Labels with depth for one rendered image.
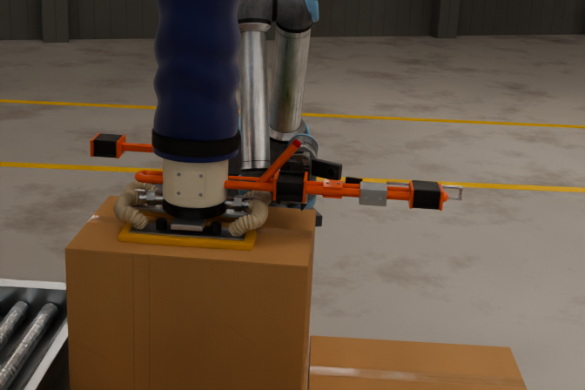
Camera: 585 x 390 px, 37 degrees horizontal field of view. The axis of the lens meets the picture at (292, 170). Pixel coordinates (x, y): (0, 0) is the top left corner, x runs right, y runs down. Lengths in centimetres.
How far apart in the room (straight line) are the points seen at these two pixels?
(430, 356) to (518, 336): 144
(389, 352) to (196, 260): 73
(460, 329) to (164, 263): 208
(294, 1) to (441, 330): 185
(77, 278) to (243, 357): 46
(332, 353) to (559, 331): 175
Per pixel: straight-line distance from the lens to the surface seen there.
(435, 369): 252
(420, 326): 395
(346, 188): 222
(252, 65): 259
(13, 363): 253
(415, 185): 225
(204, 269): 213
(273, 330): 218
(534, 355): 385
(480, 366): 257
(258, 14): 261
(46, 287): 283
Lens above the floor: 178
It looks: 17 degrees down
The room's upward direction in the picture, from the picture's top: 3 degrees clockwise
